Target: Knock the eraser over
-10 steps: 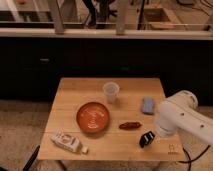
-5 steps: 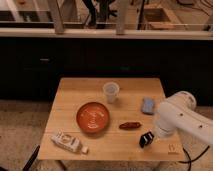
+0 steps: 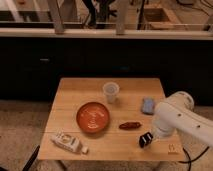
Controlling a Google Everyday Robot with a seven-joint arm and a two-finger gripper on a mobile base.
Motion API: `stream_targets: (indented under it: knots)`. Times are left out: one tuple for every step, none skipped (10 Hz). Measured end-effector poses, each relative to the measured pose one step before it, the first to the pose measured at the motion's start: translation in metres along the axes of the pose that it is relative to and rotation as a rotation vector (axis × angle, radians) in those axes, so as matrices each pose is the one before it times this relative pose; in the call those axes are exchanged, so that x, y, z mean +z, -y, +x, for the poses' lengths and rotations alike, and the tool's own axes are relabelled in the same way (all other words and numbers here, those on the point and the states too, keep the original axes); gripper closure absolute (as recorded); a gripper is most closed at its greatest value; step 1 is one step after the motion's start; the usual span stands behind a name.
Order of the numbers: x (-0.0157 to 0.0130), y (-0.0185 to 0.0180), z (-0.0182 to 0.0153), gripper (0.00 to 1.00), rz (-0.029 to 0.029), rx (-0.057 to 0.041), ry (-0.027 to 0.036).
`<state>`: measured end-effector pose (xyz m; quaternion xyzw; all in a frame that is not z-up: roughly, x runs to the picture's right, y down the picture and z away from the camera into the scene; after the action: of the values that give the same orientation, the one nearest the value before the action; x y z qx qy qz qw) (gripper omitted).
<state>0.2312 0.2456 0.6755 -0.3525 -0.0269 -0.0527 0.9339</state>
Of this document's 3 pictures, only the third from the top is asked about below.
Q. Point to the wooden table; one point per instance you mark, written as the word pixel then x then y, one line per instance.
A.
pixel 113 143

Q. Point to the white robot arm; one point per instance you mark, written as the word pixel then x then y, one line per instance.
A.
pixel 176 112

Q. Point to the dark low cabinet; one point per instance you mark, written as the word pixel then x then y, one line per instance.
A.
pixel 30 68

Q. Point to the clear plastic cup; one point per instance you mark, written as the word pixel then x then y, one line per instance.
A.
pixel 111 90

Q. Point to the orange bowl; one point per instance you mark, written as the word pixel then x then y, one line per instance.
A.
pixel 92 117

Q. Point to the white lying bottle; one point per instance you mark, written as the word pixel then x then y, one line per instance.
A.
pixel 69 143

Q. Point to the blue sponge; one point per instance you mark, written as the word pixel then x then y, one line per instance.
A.
pixel 148 106

